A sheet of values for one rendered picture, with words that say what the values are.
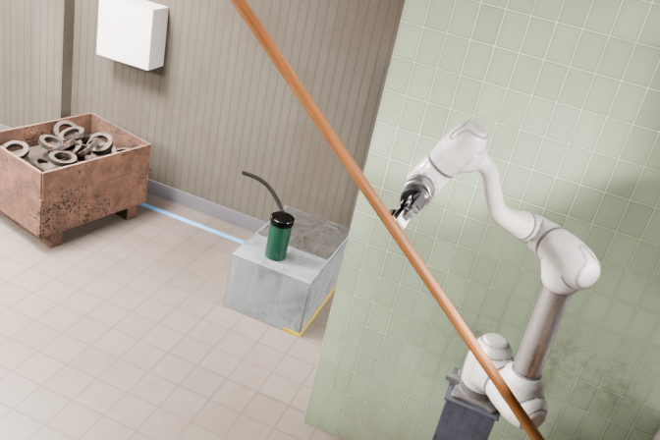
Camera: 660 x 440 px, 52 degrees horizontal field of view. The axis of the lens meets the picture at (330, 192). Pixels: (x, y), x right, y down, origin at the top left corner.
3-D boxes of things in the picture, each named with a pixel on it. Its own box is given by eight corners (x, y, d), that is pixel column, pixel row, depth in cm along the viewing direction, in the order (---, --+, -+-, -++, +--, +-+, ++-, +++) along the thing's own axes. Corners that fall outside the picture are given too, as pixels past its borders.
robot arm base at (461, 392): (449, 366, 286) (453, 357, 284) (501, 387, 281) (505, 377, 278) (440, 393, 270) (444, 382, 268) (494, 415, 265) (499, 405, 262)
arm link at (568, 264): (513, 393, 267) (547, 436, 249) (478, 400, 261) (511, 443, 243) (576, 224, 233) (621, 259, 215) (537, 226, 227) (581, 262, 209)
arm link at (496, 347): (485, 365, 282) (501, 323, 273) (511, 397, 268) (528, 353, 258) (453, 369, 276) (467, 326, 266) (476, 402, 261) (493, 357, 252)
